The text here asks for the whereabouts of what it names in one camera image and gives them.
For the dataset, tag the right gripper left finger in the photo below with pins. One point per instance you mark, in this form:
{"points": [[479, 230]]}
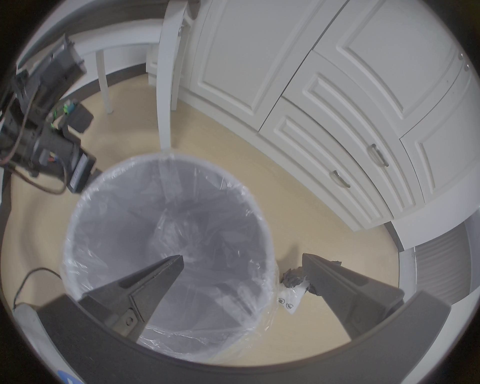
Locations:
{"points": [[150, 292]]}

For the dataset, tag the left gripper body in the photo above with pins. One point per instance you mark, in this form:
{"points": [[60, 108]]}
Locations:
{"points": [[52, 146]]}

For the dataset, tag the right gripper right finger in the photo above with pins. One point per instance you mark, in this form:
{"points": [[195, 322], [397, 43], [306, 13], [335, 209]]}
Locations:
{"points": [[348, 300]]}

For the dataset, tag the clear plastic bag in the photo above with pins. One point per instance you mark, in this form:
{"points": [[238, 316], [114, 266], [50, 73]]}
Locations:
{"points": [[150, 210]]}

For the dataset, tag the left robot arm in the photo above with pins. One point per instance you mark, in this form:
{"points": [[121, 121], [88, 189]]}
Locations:
{"points": [[56, 75]]}

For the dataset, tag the crumpled black plastic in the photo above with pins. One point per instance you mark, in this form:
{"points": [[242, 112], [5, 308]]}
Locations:
{"points": [[294, 278]]}

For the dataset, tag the white trash bin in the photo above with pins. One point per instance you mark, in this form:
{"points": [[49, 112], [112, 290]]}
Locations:
{"points": [[258, 225]]}

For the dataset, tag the white printed wrapper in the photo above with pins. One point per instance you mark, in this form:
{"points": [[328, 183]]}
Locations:
{"points": [[290, 300]]}

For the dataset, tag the grey curtain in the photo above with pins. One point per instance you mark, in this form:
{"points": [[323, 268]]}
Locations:
{"points": [[438, 262]]}

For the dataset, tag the white chair with grey cushions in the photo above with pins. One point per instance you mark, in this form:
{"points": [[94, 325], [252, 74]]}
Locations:
{"points": [[165, 75]]}

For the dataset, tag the white wardrobe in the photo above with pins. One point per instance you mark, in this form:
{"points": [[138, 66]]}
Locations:
{"points": [[337, 93]]}

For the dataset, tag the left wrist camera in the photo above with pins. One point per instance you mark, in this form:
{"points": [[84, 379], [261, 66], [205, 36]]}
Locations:
{"points": [[80, 118]]}

